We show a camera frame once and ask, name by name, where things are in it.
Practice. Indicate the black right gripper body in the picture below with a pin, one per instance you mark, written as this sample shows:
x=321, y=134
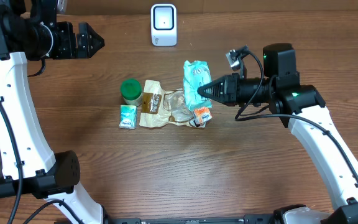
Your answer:
x=234, y=89

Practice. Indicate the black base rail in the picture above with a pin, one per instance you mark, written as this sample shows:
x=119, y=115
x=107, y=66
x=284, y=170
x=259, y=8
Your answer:
x=191, y=221

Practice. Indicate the green lid jar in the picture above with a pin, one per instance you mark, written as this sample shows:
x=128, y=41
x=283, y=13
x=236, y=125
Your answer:
x=131, y=92

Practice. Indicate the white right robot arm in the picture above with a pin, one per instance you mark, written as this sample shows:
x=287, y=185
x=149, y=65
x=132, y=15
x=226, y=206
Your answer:
x=278, y=93

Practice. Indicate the small teal gum pack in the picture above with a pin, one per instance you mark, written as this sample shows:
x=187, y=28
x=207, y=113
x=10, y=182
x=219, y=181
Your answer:
x=128, y=116

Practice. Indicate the teal wipes packet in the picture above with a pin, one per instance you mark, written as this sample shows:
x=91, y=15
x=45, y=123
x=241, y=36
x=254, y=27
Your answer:
x=196, y=74

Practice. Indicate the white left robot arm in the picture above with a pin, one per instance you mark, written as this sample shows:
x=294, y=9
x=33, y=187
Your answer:
x=29, y=166

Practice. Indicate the beige porridge pouch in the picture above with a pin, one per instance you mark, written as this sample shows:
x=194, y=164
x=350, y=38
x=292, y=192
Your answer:
x=161, y=107

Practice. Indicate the small orange white box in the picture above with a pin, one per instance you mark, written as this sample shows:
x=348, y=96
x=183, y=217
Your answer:
x=202, y=115

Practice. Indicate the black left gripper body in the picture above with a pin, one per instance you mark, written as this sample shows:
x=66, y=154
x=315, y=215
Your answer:
x=74, y=40

